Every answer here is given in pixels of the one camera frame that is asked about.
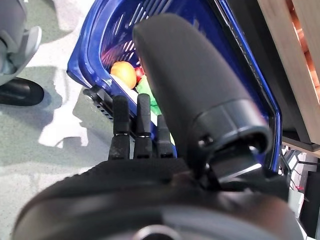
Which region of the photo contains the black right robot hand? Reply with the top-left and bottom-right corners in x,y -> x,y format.
9,13 -> 310,240

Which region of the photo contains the blue plastic shopping basket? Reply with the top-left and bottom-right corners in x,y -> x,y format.
66,0 -> 283,173

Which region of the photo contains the large green bell pepper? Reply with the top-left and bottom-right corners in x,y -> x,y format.
136,74 -> 162,115

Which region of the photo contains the small red tomato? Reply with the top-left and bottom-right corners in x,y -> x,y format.
134,66 -> 146,80

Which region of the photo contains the orange fruit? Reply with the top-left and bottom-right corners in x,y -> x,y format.
110,61 -> 138,89

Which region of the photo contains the wooden potato crate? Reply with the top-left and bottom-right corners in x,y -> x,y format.
257,0 -> 320,147

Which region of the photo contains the silver right robot leg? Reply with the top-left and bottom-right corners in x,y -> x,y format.
0,0 -> 45,107

